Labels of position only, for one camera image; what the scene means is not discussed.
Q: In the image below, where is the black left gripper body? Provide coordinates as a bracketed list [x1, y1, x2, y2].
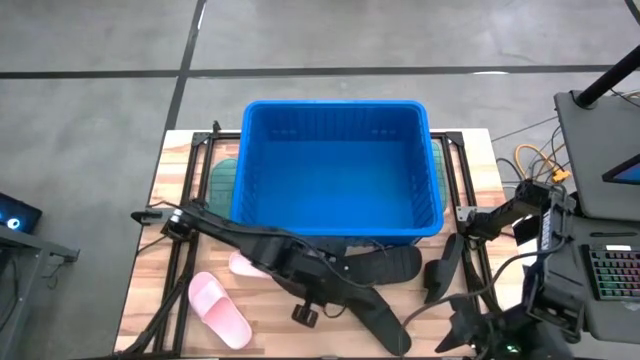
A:
[291, 252, 374, 329]

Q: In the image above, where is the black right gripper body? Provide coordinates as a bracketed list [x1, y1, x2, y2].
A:
[467, 304, 571, 360]

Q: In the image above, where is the pink foam slide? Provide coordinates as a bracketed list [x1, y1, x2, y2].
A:
[187, 271, 254, 350]
[228, 250, 274, 280]

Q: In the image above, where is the blue plastic bin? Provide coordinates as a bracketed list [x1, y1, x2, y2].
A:
[230, 99, 445, 247]

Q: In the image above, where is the grey keyboard shelf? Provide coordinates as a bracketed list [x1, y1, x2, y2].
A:
[564, 217, 640, 346]

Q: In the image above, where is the black backlit keyboard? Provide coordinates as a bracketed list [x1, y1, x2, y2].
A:
[588, 243, 640, 302]

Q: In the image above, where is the black table clamp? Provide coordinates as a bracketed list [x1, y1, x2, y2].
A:
[130, 209, 164, 225]

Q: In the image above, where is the black tablet screen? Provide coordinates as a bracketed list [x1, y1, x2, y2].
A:
[601, 153, 640, 187]

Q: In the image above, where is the grey workstation desk top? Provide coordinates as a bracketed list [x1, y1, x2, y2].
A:
[553, 89, 640, 223]

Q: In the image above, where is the black round pole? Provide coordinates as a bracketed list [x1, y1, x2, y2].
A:
[573, 44, 640, 110]

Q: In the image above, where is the grey metal side desk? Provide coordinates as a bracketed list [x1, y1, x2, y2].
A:
[0, 224, 81, 360]

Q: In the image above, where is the black monitor with blue glow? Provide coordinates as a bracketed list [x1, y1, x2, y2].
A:
[0, 192, 44, 235]

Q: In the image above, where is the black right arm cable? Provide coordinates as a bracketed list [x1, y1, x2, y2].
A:
[398, 234, 570, 360]

